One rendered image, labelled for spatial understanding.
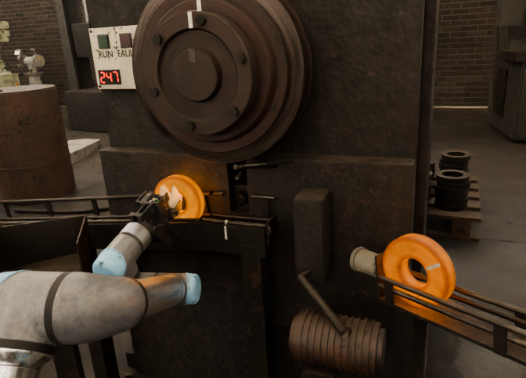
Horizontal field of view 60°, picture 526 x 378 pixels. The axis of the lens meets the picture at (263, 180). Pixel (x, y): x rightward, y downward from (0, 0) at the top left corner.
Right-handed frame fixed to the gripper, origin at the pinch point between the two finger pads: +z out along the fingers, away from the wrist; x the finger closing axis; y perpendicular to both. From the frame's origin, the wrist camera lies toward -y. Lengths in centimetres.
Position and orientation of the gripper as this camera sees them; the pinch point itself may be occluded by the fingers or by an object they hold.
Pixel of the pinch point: (178, 195)
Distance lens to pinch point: 135.9
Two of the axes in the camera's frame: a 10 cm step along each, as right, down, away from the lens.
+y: -1.6, -8.4, -5.2
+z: 3.2, -5.4, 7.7
